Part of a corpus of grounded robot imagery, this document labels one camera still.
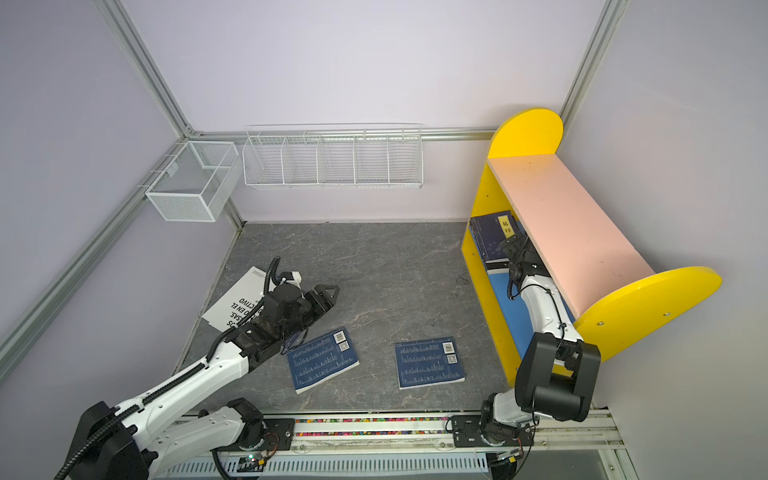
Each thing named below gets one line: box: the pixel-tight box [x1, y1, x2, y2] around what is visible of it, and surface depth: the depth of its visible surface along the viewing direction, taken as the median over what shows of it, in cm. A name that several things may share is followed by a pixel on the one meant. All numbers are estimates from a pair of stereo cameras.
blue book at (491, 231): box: [470, 210, 517, 261], surface depth 96 cm
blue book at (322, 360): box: [287, 327, 360, 394], surface depth 86 cm
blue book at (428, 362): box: [395, 336, 466, 390], surface depth 86 cm
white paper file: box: [201, 266, 276, 333], surface depth 96 cm
